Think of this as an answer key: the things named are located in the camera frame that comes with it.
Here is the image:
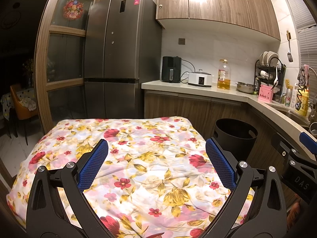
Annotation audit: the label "yellow detergent bottle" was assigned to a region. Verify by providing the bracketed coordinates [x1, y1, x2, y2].
[296, 89, 310, 116]

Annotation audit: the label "white plastic bottle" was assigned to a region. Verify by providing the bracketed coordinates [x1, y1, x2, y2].
[290, 83, 299, 108]

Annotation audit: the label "orange chair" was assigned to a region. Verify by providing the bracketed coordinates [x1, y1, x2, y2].
[9, 84, 39, 139]

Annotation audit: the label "grey refrigerator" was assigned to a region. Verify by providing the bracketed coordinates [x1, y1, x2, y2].
[84, 0, 162, 119]

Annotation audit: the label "dark red rag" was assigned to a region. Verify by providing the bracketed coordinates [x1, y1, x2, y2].
[298, 64, 310, 86]

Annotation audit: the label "wooden wall cabinets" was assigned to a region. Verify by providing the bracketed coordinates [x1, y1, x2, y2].
[156, 0, 281, 41]

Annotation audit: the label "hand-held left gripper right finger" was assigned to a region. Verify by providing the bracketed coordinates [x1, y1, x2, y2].
[204, 137, 288, 238]

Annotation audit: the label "window blind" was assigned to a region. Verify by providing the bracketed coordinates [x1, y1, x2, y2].
[281, 0, 317, 67]

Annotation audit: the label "cooking oil bottle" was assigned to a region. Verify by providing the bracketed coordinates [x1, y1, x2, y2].
[217, 59, 231, 90]

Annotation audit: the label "metal slotted spatula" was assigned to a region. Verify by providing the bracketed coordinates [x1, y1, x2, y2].
[286, 30, 294, 62]

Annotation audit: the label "white electric cooker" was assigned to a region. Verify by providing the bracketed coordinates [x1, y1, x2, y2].
[188, 69, 213, 88]

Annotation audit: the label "beige kitchen countertop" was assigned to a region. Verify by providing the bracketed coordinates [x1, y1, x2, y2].
[141, 81, 317, 154]

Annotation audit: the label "table with dotted cloth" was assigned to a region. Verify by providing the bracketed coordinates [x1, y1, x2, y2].
[0, 89, 15, 122]

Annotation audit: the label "steel basin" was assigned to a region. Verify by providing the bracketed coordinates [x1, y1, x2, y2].
[236, 82, 257, 94]

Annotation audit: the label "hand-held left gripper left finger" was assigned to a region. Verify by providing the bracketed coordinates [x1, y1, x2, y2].
[26, 139, 109, 238]

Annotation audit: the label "wooden base cabinets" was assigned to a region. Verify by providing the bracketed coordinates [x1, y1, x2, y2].
[144, 90, 298, 204]

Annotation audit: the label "steel sink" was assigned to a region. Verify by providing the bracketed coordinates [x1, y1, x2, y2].
[270, 103, 311, 127]

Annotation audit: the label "floral table cloth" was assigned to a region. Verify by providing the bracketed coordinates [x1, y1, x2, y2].
[6, 116, 255, 238]

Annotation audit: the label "black trash bin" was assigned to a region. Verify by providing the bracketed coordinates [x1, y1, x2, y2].
[213, 118, 258, 169]

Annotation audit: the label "black air fryer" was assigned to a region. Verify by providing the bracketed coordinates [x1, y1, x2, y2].
[161, 56, 182, 83]

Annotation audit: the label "vase with flowers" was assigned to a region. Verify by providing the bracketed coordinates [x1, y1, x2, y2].
[22, 59, 35, 87]

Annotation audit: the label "wooden glass sliding door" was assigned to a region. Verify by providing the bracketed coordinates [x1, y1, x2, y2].
[35, 0, 111, 134]

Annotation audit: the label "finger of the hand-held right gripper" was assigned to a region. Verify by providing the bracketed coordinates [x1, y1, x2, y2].
[298, 132, 317, 154]
[271, 132, 310, 169]

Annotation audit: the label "pink utensil holder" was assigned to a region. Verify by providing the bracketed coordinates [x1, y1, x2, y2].
[258, 84, 275, 103]

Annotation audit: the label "white ladle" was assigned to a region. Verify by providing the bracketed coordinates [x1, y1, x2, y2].
[271, 64, 279, 91]

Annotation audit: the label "colourful door sticker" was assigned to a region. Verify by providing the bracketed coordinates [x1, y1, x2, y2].
[63, 0, 83, 20]

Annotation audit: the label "steel spring faucet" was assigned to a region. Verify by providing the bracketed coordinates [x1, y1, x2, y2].
[295, 64, 317, 123]

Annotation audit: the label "black dish rack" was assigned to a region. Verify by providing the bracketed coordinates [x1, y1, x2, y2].
[254, 57, 286, 103]

